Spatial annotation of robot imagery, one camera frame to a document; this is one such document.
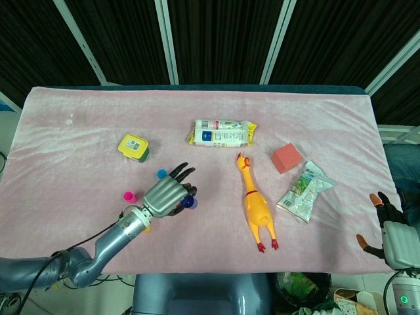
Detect right orange-tipped robot hand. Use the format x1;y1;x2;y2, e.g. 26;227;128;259
356;192;420;268

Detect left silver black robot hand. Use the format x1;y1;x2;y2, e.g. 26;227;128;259
143;162;198;219

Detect yellow-lidded green container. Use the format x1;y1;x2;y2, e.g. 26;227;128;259
117;133;151;164

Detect cardboard box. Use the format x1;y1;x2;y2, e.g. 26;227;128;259
333;287;379;315

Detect white yellow-ended snack package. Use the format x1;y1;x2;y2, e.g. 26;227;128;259
186;119;257;148

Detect yellow rubber chicken toy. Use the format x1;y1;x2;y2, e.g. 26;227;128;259
235;152;280;253

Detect pink plush table cloth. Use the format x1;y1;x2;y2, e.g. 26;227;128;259
0;85;404;275

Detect white metal rack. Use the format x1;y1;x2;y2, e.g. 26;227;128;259
377;124;420;145

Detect blue-grey robot torso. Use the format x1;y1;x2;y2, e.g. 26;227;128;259
131;272;274;315

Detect green white snack bag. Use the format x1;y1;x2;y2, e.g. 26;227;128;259
276;160;336;225

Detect black-lined trash bin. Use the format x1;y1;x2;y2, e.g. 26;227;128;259
274;272;332;315

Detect red foam cube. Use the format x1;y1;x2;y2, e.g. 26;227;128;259
270;142;303;175

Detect black floor cables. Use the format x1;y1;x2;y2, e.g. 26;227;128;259
62;274;136;291

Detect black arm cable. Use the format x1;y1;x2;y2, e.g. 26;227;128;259
19;209;132;315

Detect white partition frame post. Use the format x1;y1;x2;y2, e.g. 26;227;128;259
261;0;298;85
364;32;420;95
154;0;180;85
52;0;108;86

